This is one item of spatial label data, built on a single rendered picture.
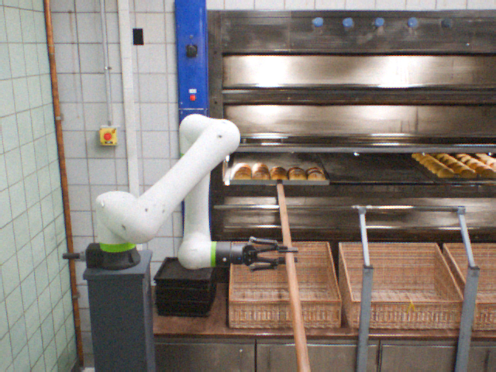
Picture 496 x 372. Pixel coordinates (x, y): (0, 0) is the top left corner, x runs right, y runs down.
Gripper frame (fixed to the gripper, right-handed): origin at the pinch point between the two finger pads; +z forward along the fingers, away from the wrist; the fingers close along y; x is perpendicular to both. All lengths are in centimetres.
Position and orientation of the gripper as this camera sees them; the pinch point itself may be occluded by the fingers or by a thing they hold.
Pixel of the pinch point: (287, 254)
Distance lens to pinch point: 191.8
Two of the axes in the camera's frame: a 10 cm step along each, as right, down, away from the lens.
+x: -0.1, 2.6, -9.6
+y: 0.0, 9.6, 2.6
